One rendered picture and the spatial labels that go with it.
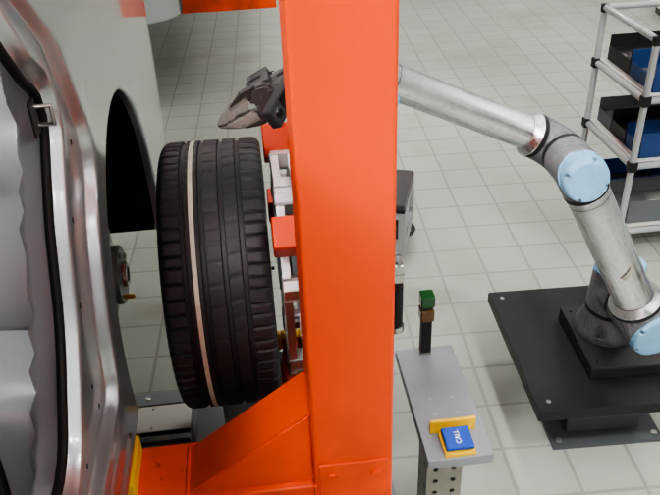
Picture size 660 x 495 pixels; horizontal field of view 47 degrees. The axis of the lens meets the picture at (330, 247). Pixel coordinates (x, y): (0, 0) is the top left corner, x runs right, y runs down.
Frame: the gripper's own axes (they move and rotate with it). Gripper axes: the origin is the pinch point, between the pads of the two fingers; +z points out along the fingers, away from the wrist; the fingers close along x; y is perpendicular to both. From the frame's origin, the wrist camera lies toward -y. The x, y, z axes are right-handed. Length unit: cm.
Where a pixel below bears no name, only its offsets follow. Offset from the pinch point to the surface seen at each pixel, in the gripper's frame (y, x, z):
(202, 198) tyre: -11.8, -6.6, 10.3
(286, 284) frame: -24.7, -27.7, 3.5
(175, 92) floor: 343, -131, 118
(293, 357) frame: -28, -45, 13
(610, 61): 145, -141, -114
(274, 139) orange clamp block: 17.9, -19.5, -2.6
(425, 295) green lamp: 3, -78, -15
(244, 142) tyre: 7.9, -10.6, 1.1
